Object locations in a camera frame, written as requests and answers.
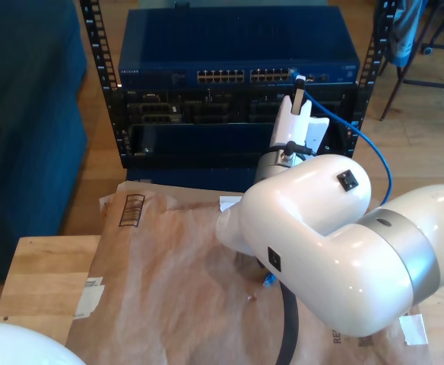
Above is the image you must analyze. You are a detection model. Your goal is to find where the grey blue jacket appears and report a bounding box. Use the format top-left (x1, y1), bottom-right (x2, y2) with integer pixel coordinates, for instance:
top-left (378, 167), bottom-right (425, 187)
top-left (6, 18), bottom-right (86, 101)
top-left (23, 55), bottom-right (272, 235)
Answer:
top-left (373, 0), bottom-right (428, 68)

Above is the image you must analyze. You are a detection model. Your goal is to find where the office chair base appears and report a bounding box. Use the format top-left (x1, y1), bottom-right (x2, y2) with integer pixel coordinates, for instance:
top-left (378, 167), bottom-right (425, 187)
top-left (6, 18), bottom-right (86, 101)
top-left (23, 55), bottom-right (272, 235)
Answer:
top-left (419, 0), bottom-right (444, 56)

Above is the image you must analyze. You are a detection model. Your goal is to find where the blue rack base plate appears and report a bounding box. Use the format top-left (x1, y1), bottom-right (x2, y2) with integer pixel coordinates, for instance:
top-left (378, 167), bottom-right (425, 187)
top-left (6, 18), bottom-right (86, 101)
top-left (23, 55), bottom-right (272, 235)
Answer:
top-left (125, 166), bottom-right (358, 195)

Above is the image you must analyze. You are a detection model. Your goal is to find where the brown paper mailer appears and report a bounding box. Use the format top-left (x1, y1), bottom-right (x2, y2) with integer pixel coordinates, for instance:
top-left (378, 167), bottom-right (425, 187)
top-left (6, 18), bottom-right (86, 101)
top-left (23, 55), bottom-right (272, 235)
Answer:
top-left (65, 181), bottom-right (432, 365)

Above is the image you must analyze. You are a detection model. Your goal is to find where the blue network switch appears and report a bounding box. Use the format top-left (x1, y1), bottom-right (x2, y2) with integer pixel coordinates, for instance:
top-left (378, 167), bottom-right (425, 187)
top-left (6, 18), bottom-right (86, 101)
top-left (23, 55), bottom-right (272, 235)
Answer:
top-left (117, 5), bottom-right (361, 87)

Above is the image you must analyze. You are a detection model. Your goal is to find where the blue sofa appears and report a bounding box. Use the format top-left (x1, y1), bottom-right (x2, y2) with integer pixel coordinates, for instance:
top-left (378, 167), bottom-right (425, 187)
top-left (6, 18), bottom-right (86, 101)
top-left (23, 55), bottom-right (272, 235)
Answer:
top-left (0, 0), bottom-right (90, 284)

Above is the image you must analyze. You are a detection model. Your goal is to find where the short black wrist cable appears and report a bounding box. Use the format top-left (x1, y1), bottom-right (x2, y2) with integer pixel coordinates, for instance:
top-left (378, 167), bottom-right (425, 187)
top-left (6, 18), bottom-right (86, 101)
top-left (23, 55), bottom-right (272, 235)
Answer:
top-left (270, 140), bottom-right (317, 156)

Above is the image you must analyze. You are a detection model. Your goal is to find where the black rack shelf tray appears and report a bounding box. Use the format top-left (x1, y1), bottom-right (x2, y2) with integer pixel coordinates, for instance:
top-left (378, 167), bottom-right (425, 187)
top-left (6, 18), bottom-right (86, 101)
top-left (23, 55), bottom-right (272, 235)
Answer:
top-left (125, 120), bottom-right (354, 170)

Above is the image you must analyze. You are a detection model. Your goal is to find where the dark metal bar stool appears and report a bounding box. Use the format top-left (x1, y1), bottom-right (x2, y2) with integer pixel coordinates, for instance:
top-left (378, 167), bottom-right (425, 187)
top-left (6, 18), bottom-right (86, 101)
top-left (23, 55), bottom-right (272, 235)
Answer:
top-left (377, 0), bottom-right (444, 132)

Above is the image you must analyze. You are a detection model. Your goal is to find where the blue network cable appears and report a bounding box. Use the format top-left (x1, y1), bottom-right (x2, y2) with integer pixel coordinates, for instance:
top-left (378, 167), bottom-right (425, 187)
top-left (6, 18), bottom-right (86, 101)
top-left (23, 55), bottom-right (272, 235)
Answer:
top-left (262, 67), bottom-right (395, 289)

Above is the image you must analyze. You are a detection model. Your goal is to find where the black rack frame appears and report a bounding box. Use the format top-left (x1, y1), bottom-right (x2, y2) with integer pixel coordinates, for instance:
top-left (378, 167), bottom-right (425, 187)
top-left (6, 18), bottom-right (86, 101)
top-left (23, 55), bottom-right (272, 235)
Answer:
top-left (78, 0), bottom-right (398, 170)

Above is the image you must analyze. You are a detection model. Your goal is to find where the black rack server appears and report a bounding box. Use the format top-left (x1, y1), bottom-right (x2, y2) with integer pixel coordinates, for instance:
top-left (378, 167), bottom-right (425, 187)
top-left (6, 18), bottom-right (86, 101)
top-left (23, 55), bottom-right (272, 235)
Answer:
top-left (121, 87), bottom-right (360, 125)

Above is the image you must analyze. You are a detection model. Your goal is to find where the black camera cable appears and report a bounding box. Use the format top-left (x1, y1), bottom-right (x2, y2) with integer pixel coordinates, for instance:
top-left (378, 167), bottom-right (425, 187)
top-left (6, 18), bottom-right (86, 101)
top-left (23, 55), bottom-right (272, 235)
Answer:
top-left (257, 258), bottom-right (300, 365)

